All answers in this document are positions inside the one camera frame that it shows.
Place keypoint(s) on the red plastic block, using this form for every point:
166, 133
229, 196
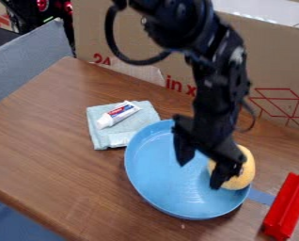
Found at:
283, 213

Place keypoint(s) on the black machine with lights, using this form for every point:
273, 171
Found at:
31, 13

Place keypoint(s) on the blue plate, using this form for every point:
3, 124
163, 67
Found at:
178, 190

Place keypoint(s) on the blue tape strip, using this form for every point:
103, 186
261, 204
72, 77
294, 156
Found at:
261, 196

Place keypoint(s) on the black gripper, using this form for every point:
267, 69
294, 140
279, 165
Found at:
209, 134

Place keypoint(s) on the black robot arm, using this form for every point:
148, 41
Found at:
186, 26

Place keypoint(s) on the yellow ball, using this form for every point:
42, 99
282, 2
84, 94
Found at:
238, 181

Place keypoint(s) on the light blue folded cloth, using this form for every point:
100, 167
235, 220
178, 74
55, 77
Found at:
118, 135

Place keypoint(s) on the brown cardboard box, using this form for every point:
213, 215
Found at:
267, 23

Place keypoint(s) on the white toothpaste tube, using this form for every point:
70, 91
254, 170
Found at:
123, 111

